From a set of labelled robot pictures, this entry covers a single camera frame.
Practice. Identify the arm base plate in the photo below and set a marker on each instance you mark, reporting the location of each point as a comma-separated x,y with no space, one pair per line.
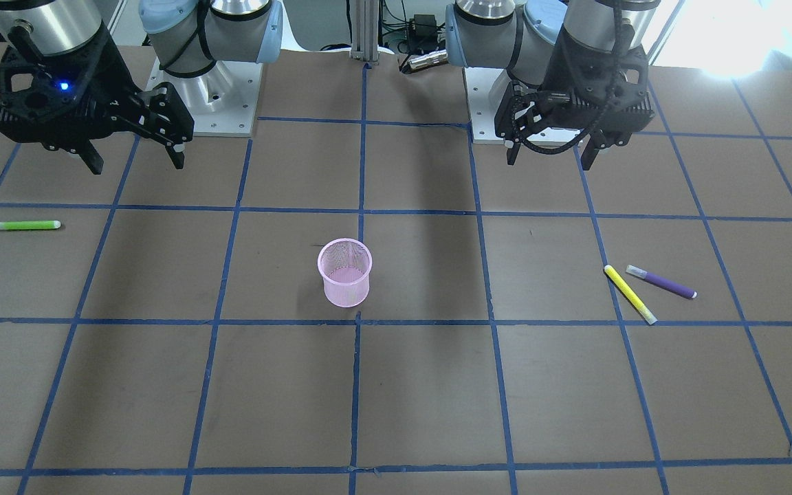
484,93
224,110

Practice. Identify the black power adapter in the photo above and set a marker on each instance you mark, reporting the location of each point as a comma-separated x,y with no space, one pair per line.
422,34

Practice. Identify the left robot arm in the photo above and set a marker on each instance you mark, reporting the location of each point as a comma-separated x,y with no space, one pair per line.
520,38

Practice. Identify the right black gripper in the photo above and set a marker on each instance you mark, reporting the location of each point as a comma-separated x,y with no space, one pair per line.
118,72

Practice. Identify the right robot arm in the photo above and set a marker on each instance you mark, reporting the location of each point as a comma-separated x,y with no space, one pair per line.
189,37

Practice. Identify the aluminium frame post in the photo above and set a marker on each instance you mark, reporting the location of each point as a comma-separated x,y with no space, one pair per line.
364,30

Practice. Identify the green highlighter pen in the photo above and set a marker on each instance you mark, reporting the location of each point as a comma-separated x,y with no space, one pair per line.
43,225

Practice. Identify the yellow highlighter pen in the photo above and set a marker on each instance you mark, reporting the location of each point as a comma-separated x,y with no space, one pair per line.
628,292

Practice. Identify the pink mesh cup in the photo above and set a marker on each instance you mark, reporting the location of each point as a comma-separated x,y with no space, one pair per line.
345,267

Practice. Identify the silver metal cylinder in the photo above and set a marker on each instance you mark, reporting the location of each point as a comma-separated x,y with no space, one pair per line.
419,62

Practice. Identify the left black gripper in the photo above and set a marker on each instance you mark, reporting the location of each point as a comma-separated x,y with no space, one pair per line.
562,60

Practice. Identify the purple highlighter pen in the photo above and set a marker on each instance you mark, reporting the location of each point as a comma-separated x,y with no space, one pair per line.
661,282

